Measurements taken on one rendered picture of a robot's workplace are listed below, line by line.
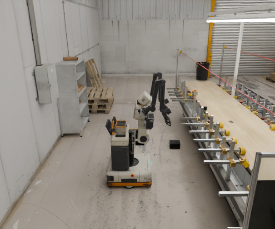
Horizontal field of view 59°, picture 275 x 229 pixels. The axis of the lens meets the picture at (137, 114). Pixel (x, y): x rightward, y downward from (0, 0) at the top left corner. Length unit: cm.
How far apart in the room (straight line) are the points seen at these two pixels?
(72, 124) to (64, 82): 90
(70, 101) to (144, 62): 659
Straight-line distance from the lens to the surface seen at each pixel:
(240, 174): 310
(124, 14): 1122
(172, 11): 1130
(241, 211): 255
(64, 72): 509
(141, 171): 365
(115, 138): 341
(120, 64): 1133
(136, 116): 345
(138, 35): 1118
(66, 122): 541
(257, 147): 327
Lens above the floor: 230
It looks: 21 degrees down
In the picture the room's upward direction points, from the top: 1 degrees counter-clockwise
